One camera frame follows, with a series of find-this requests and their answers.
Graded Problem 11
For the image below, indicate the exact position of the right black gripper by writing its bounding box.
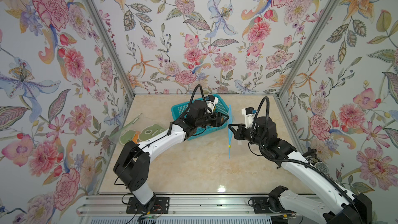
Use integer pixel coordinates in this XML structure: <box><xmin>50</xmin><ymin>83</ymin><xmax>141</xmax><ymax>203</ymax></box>
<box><xmin>229</xmin><ymin>123</ymin><xmax>268</xmax><ymax>150</ymax></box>

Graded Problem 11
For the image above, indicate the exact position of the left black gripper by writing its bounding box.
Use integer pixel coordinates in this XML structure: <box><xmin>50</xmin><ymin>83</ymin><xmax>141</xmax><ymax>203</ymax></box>
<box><xmin>194</xmin><ymin>110</ymin><xmax>229</xmax><ymax>128</ymax></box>

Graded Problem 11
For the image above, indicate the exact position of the clear blue-zipper bag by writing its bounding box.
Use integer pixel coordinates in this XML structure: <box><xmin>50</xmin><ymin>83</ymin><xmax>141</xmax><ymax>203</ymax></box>
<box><xmin>228</xmin><ymin>104</ymin><xmax>233</xmax><ymax>159</ymax></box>

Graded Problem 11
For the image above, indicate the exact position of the teal plastic basket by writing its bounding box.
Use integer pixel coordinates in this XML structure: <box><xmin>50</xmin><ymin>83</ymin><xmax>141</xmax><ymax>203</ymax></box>
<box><xmin>171</xmin><ymin>94</ymin><xmax>230</xmax><ymax>140</ymax></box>

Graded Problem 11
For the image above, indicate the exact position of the green printed zip-top bag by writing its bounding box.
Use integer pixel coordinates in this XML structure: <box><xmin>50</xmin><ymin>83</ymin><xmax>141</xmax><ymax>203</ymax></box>
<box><xmin>109</xmin><ymin>114</ymin><xmax>166</xmax><ymax>145</ymax></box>

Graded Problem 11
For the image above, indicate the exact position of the large orange mango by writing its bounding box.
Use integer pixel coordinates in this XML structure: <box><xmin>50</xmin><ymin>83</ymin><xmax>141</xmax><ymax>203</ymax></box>
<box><xmin>132</xmin><ymin>131</ymin><xmax>140</xmax><ymax>144</ymax></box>

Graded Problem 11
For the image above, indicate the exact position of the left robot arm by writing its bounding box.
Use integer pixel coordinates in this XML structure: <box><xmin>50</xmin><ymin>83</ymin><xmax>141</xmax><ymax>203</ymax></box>
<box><xmin>114</xmin><ymin>94</ymin><xmax>229</xmax><ymax>208</ymax></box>

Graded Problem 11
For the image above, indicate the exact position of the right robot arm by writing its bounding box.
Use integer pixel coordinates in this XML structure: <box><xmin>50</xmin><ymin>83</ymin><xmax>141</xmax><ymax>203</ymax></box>
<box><xmin>228</xmin><ymin>117</ymin><xmax>373</xmax><ymax>224</ymax></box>

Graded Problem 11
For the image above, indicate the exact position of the black microphone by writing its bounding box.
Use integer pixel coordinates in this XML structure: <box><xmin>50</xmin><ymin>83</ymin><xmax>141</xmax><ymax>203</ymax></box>
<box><xmin>303</xmin><ymin>147</ymin><xmax>329</xmax><ymax>175</ymax></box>

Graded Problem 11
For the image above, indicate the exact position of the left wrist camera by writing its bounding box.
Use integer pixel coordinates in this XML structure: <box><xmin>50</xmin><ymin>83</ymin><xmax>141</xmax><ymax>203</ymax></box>
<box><xmin>205</xmin><ymin>94</ymin><xmax>219</xmax><ymax>113</ymax></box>

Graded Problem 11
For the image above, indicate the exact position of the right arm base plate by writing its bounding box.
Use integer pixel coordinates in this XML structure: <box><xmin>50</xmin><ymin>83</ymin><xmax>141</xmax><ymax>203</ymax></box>
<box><xmin>248</xmin><ymin>197</ymin><xmax>294</xmax><ymax>214</ymax></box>

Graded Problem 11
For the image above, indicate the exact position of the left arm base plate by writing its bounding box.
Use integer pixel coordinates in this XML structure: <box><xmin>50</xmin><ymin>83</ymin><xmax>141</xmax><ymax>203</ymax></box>
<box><xmin>126</xmin><ymin>196</ymin><xmax>170</xmax><ymax>214</ymax></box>

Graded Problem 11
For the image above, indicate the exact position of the aluminium front rail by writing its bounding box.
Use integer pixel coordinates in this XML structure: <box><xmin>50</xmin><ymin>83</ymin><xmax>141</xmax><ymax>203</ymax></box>
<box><xmin>77</xmin><ymin>194</ymin><xmax>311</xmax><ymax>224</ymax></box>

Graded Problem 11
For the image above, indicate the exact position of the right corner aluminium post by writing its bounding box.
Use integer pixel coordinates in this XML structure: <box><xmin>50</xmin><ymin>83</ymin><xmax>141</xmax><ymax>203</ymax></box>
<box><xmin>275</xmin><ymin>0</ymin><xmax>340</xmax><ymax>100</ymax></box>

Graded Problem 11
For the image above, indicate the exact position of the corner aluminium post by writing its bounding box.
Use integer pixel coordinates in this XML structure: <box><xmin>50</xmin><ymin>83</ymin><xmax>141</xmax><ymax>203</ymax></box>
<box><xmin>275</xmin><ymin>0</ymin><xmax>340</xmax><ymax>100</ymax></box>
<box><xmin>83</xmin><ymin>0</ymin><xmax>135</xmax><ymax>99</ymax></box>

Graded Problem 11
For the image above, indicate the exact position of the left corner aluminium post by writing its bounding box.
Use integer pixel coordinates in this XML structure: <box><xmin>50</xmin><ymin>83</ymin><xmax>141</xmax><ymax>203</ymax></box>
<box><xmin>83</xmin><ymin>0</ymin><xmax>135</xmax><ymax>99</ymax></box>

